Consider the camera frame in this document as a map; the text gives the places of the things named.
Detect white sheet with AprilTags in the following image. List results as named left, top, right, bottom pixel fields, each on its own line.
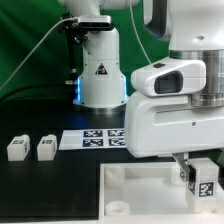
left=59, top=128, right=125, bottom=150

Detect white square tabletop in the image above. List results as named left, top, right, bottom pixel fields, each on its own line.
left=99, top=162, right=224, bottom=224

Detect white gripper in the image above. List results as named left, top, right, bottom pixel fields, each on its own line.
left=124, top=92, right=224, bottom=183

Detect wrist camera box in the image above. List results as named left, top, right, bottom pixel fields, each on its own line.
left=131, top=57, right=206, bottom=98

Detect grey camera cable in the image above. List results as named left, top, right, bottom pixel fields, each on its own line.
left=0, top=17, right=80, bottom=92

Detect camera on black stand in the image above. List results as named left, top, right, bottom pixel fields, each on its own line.
left=59, top=13, right=113, bottom=101

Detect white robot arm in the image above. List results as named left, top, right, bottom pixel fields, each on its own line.
left=124, top=0, right=224, bottom=158

